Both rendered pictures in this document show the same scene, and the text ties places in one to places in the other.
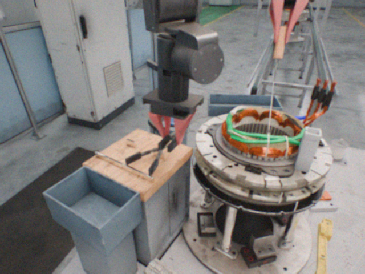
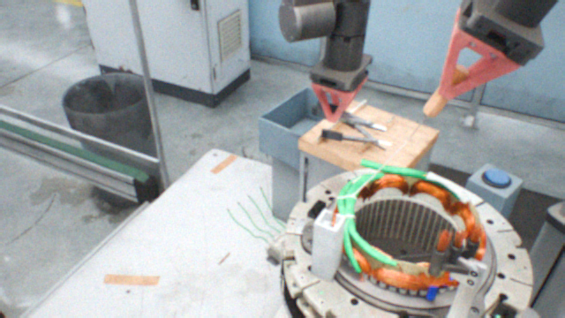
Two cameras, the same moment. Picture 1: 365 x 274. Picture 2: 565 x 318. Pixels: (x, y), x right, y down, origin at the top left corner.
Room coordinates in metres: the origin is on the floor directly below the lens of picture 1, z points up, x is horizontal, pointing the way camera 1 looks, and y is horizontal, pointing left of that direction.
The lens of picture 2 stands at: (0.40, -0.64, 1.56)
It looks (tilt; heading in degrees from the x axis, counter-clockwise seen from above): 37 degrees down; 95
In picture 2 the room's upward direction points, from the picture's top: straight up
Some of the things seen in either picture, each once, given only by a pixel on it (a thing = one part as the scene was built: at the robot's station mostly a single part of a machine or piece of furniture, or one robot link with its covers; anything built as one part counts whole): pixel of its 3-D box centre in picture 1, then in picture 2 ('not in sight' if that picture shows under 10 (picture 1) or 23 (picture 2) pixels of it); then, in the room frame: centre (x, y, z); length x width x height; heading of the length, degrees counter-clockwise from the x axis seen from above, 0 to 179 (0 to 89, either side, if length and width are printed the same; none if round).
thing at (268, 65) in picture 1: (294, 31); not in sight; (6.17, -2.59, 0.40); 9.75 x 0.62 x 0.79; 158
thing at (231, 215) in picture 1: (229, 225); not in sight; (0.42, -0.13, 0.91); 0.02 x 0.02 x 0.21
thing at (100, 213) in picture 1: (102, 236); (302, 162); (0.38, 0.18, 0.92); 0.17 x 0.11 x 0.28; 57
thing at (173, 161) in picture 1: (140, 158); (369, 140); (0.51, 0.10, 1.05); 0.20 x 0.19 x 0.02; 147
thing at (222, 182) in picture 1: (228, 183); not in sight; (0.42, -0.11, 1.06); 0.09 x 0.04 x 0.01; 63
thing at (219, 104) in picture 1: (238, 133); not in sight; (0.84, -0.23, 0.92); 0.25 x 0.11 x 0.28; 85
